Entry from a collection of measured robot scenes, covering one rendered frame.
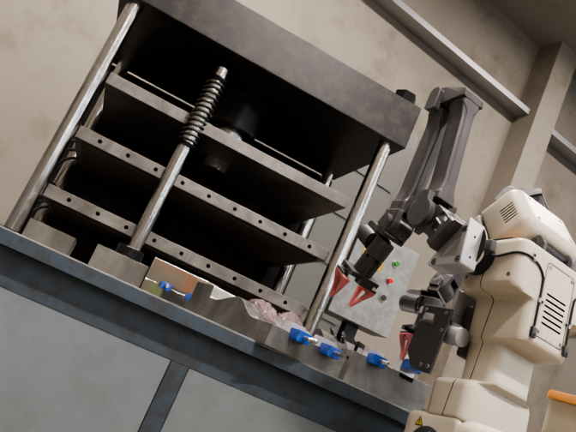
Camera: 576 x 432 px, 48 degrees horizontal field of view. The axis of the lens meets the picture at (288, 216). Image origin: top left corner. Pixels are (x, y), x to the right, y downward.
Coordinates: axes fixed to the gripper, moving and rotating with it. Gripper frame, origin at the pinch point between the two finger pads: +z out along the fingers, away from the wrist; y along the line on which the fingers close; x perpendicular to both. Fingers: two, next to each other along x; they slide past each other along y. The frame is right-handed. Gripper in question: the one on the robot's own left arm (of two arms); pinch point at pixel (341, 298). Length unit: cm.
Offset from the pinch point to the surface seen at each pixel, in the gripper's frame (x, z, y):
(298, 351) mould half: 9.0, 15.1, 7.0
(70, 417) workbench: 11, 55, 49
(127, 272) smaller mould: -19, 28, 48
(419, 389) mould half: 8.2, 10.2, -34.4
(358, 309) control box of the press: -77, 24, -63
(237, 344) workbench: 7.0, 21.6, 21.7
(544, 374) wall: -348, 70, -518
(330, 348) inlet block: 9.7, 10.4, 0.1
